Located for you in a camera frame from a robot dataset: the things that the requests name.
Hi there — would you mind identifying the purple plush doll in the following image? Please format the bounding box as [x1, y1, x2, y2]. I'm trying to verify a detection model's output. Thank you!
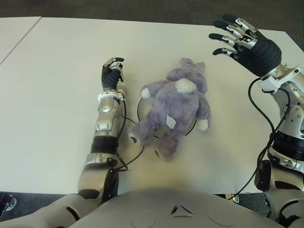
[128, 57, 212, 162]

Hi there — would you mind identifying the chair caster base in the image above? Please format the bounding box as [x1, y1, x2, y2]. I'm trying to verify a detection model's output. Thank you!
[0, 192, 18, 214]

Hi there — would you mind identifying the white plate with black rim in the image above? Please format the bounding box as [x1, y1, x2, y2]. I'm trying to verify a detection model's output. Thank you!
[136, 96, 197, 138]

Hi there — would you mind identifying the grey robot torso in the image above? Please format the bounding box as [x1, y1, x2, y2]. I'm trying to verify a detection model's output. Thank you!
[0, 185, 295, 228]

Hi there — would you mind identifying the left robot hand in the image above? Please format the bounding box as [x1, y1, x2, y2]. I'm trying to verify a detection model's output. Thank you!
[101, 57, 126, 92]

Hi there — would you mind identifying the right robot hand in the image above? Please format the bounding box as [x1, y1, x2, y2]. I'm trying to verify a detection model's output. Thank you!
[208, 13, 283, 77]

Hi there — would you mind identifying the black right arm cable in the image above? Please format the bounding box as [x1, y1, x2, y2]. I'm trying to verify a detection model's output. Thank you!
[224, 77, 292, 201]

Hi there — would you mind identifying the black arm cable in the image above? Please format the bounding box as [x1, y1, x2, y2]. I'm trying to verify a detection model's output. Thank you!
[224, 77, 292, 201]
[113, 99, 145, 172]

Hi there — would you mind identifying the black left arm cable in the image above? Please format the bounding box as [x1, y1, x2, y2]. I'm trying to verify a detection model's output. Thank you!
[113, 99, 145, 172]

